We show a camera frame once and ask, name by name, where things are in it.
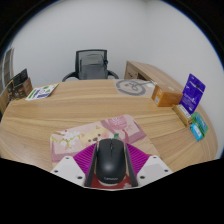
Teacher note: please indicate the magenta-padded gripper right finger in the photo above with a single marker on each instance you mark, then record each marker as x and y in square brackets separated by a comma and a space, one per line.
[151, 168]

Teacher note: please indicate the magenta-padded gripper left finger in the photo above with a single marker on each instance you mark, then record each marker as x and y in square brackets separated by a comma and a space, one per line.
[68, 168]

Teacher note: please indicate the black computer mouse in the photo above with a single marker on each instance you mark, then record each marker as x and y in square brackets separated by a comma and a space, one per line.
[110, 161]

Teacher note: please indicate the small tan flat box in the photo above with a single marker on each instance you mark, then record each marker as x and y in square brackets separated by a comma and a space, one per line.
[183, 115]

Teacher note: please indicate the green and blue small box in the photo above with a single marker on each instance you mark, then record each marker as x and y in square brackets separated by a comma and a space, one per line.
[199, 126]

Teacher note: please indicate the small orange cardboard box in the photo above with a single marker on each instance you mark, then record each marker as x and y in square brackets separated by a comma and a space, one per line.
[166, 97]

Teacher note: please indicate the white green purple printed sheet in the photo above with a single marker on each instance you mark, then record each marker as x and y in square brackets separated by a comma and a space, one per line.
[41, 92]

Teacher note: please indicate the purple card package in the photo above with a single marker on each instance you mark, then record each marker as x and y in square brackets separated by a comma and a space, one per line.
[192, 95]

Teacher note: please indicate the small brown carton box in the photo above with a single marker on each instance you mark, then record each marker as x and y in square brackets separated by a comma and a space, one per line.
[4, 101]

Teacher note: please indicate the large brown open carton box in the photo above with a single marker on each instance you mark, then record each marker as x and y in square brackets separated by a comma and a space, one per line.
[22, 87]

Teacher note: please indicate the wooden side desk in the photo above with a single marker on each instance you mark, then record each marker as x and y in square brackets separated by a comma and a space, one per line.
[150, 71]

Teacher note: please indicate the grey backpack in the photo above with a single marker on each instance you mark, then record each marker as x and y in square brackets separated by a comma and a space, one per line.
[93, 68]

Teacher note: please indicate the black mesh office chair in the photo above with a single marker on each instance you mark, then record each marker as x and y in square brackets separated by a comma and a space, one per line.
[77, 61]

